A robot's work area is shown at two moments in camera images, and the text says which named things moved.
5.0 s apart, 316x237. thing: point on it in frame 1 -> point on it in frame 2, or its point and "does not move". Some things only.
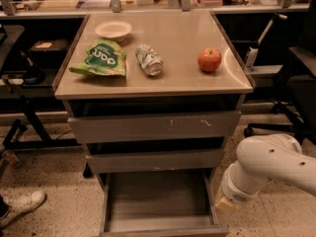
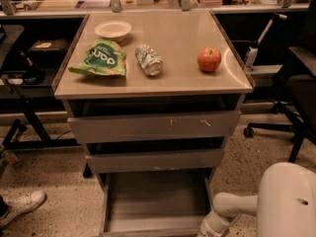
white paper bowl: (116, 31) does not move
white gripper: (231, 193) -> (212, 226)
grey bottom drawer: (160, 203) does not move
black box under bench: (50, 52) does not move
